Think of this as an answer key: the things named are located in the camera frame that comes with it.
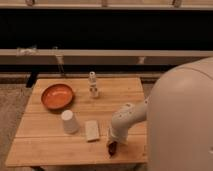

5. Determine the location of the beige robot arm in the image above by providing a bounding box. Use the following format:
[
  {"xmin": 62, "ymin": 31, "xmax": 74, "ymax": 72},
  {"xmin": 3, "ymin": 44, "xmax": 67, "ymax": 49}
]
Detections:
[{"xmin": 109, "ymin": 57, "xmax": 213, "ymax": 171}]

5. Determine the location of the orange ceramic bowl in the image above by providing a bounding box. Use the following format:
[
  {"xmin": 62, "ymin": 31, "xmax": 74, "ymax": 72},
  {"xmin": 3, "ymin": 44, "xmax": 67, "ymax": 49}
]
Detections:
[{"xmin": 41, "ymin": 84, "xmax": 75, "ymax": 110}]

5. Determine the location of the dark red pepper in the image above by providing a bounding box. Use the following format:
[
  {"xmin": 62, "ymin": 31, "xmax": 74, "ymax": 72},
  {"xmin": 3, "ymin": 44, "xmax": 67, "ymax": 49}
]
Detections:
[{"xmin": 108, "ymin": 141, "xmax": 117, "ymax": 156}]

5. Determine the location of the grey horizontal rail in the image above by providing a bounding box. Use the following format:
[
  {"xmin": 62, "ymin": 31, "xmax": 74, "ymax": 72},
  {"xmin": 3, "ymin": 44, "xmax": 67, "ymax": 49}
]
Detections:
[{"xmin": 0, "ymin": 48, "xmax": 213, "ymax": 65}]

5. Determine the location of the small clear bottle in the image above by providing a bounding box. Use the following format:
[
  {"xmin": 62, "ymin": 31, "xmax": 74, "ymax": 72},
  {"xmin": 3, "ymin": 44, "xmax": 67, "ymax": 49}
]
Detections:
[{"xmin": 89, "ymin": 71, "xmax": 99, "ymax": 98}]

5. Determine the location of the wooden table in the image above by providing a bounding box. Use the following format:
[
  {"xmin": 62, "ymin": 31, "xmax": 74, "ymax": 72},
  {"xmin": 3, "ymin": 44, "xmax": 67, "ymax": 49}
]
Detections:
[{"xmin": 6, "ymin": 78, "xmax": 147, "ymax": 167}]

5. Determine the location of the white paper cup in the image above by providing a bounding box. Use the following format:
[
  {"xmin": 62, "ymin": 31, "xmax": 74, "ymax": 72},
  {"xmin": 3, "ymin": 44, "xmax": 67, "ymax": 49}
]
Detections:
[{"xmin": 61, "ymin": 110, "xmax": 80, "ymax": 134}]

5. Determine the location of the white sponge block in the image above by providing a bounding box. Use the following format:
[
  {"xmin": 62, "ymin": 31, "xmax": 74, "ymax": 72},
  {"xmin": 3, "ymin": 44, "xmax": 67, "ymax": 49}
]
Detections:
[{"xmin": 85, "ymin": 120, "xmax": 100, "ymax": 142}]

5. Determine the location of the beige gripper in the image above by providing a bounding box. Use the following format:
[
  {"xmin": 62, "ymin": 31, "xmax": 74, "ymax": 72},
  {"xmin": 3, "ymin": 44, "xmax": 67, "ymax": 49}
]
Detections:
[{"xmin": 108, "ymin": 127, "xmax": 128, "ymax": 144}]

